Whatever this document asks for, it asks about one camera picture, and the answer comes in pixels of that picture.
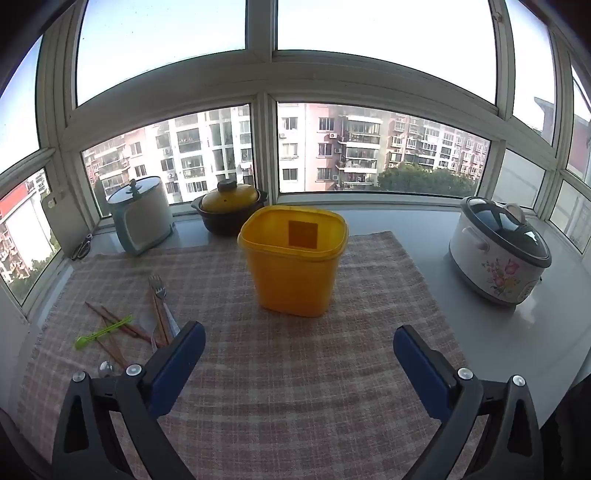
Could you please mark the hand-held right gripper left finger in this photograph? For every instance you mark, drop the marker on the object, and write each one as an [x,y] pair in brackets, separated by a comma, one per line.
[178,374]

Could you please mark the white cutting board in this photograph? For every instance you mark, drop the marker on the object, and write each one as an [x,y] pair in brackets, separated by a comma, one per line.
[69,221]

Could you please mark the yellow plastic bin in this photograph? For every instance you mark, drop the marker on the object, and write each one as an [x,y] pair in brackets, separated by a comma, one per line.
[291,277]

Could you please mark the pink plaid table cloth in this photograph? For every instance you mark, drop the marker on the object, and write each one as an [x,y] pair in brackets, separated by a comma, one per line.
[300,369]

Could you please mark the green plastic spoon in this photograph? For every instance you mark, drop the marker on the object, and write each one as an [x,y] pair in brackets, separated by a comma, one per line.
[104,331]

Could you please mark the black clay pot yellow lid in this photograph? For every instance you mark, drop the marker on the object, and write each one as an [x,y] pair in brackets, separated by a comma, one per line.
[231,198]

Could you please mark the black scissors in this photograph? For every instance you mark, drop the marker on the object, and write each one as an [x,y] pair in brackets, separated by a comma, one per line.
[83,249]

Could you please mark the metal fork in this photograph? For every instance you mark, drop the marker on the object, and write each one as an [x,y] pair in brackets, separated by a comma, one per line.
[156,281]
[161,295]

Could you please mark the metal spoon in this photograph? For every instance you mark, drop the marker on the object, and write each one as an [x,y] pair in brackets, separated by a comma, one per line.
[105,368]

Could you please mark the white window frame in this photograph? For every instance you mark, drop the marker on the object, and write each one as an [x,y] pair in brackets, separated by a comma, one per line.
[261,69]

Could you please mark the white floral rice cooker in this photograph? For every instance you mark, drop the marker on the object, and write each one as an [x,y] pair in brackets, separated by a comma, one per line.
[485,258]

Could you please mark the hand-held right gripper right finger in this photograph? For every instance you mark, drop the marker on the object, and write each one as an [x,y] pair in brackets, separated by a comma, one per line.
[422,374]

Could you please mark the white electric pot teal base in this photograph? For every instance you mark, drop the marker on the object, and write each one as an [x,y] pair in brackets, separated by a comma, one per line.
[143,217]

